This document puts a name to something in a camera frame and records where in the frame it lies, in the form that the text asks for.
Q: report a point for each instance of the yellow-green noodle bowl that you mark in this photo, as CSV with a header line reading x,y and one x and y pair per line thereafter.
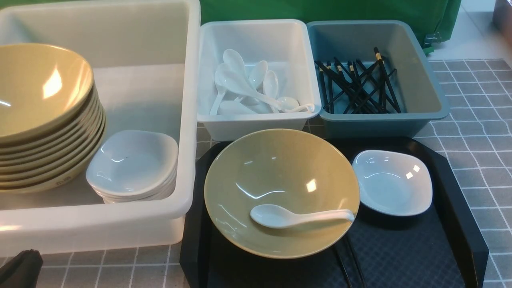
x,y
290,168

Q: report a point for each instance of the white ceramic soup spoon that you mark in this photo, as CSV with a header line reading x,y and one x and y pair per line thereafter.
x,y
274,216

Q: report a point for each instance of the black chopstick pair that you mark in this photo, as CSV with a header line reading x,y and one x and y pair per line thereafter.
x,y
349,263

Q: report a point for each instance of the white square sauce dish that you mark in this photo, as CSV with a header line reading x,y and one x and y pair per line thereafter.
x,y
393,183

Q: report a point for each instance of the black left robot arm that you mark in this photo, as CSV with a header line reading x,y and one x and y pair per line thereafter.
x,y
22,271

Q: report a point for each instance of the white spoons in bin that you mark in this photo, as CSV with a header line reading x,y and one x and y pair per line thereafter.
x,y
239,93

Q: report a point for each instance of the small white plastic bin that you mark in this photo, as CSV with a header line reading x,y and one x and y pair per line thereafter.
x,y
286,47

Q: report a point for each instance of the black chopsticks in bin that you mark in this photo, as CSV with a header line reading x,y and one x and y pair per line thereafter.
x,y
368,89

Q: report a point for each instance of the stack of white sauce dishes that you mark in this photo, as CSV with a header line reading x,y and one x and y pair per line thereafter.
x,y
134,165

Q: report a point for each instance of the large white plastic tub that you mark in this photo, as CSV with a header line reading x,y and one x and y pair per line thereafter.
x,y
72,217

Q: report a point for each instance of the stack of yellow-green bowls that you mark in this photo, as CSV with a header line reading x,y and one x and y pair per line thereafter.
x,y
52,120

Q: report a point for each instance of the green cloth backdrop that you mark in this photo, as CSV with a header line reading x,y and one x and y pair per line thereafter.
x,y
320,12

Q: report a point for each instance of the black plastic serving tray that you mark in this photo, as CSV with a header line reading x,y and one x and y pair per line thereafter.
x,y
443,248

